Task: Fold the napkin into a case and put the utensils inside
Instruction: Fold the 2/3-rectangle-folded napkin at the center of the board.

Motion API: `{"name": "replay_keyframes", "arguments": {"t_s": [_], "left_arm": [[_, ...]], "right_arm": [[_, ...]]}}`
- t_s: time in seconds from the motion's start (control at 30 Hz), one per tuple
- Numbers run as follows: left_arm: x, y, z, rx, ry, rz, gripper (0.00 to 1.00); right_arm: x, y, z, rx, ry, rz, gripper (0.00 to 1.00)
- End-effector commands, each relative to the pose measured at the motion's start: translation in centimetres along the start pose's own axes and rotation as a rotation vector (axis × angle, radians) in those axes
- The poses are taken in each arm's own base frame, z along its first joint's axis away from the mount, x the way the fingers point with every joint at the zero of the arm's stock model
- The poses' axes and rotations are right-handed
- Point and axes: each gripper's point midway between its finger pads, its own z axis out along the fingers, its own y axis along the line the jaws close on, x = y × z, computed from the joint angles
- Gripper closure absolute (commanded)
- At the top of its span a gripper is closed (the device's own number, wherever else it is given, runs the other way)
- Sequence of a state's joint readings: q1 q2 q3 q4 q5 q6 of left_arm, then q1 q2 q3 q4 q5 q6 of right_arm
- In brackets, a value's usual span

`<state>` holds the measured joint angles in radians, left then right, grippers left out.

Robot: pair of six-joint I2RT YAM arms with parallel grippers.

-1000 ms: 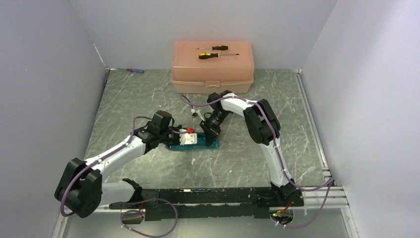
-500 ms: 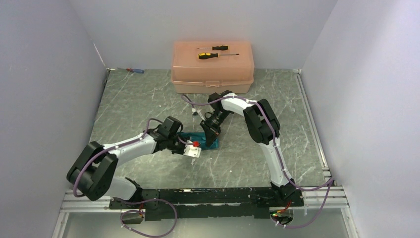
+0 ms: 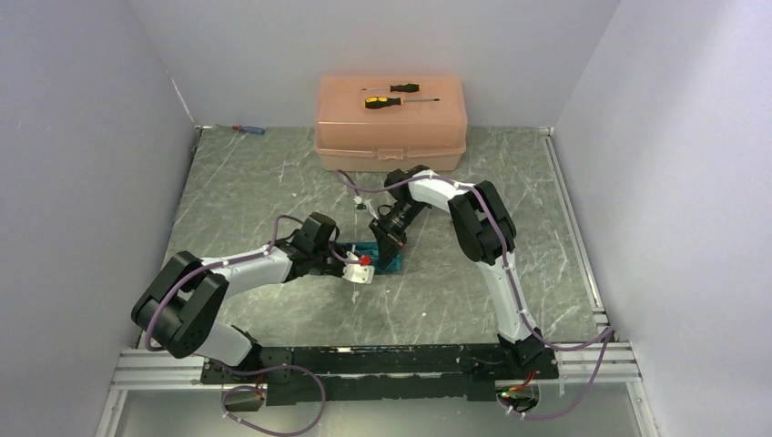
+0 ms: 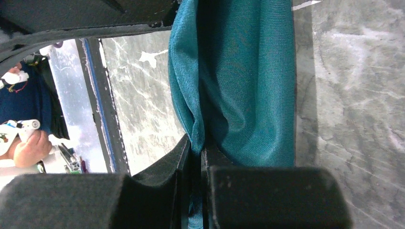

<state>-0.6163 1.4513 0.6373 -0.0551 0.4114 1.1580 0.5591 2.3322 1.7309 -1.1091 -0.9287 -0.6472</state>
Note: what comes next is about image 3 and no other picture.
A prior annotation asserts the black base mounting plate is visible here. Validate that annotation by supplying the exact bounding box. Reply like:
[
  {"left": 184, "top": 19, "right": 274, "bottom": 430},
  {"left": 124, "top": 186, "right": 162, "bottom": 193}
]
[{"left": 200, "top": 343, "right": 559, "bottom": 406}]

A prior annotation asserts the teal cloth napkin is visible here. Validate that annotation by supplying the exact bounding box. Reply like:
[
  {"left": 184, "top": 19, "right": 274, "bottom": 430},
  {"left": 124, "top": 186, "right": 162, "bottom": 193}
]
[{"left": 337, "top": 241, "right": 402, "bottom": 275}]

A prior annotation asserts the small yellow-black screwdriver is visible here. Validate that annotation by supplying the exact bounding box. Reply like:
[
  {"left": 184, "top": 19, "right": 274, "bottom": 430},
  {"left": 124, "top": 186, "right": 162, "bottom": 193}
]
[{"left": 361, "top": 83, "right": 421, "bottom": 94}]

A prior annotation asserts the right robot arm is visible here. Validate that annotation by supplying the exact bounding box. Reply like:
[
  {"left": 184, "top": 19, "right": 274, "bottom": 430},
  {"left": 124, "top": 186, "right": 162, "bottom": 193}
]
[{"left": 369, "top": 166, "right": 548, "bottom": 378}]

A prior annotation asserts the aluminium frame rail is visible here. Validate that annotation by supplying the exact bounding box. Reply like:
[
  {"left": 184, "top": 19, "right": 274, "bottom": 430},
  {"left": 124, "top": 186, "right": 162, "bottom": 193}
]
[{"left": 96, "top": 342, "right": 660, "bottom": 436}]

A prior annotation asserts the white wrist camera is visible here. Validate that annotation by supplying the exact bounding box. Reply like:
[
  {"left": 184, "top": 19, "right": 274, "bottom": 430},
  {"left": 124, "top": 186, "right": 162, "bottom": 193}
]
[
  {"left": 342, "top": 252, "right": 375, "bottom": 284},
  {"left": 353, "top": 196, "right": 380, "bottom": 219}
]

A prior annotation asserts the large yellow-black screwdriver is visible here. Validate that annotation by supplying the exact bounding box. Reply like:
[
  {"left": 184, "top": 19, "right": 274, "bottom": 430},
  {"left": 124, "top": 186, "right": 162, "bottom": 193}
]
[{"left": 363, "top": 97, "right": 440, "bottom": 110}]

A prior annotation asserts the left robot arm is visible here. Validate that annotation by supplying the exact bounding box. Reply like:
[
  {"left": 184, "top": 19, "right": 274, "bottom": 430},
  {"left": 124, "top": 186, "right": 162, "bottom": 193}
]
[{"left": 131, "top": 212, "right": 343, "bottom": 382}]

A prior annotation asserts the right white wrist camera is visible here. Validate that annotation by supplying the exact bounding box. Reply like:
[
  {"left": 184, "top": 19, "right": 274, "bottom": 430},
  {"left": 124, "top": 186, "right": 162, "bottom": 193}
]
[{"left": 353, "top": 196, "right": 380, "bottom": 219}]

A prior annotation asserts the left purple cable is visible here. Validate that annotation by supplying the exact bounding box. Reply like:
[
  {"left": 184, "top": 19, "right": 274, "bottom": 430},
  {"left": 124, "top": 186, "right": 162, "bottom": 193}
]
[{"left": 144, "top": 215, "right": 363, "bottom": 437}]

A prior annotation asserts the red-blue screwdriver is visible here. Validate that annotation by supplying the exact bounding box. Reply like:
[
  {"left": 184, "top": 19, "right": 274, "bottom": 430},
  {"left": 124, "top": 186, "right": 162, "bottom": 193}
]
[{"left": 217, "top": 125, "right": 266, "bottom": 136}]

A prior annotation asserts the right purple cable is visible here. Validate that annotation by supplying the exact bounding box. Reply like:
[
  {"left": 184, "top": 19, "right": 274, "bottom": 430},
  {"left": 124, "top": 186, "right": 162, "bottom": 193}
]
[{"left": 334, "top": 168, "right": 616, "bottom": 422}]

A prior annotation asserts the purple cable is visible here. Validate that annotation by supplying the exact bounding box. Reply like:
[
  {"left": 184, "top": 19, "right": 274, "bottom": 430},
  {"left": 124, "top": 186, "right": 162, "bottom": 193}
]
[
  {"left": 144, "top": 215, "right": 363, "bottom": 437},
  {"left": 334, "top": 168, "right": 616, "bottom": 422}
]

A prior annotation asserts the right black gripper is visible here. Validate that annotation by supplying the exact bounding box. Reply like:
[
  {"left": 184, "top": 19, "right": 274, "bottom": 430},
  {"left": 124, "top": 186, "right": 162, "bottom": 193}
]
[{"left": 370, "top": 200, "right": 427, "bottom": 268}]

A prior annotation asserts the pink plastic toolbox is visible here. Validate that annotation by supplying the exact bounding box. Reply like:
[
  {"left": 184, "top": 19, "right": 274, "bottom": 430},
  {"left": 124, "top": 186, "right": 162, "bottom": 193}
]
[{"left": 314, "top": 75, "right": 468, "bottom": 172}]

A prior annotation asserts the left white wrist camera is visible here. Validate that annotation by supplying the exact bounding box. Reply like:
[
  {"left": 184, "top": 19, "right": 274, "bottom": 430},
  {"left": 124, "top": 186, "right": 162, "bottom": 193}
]
[{"left": 342, "top": 252, "right": 375, "bottom": 284}]

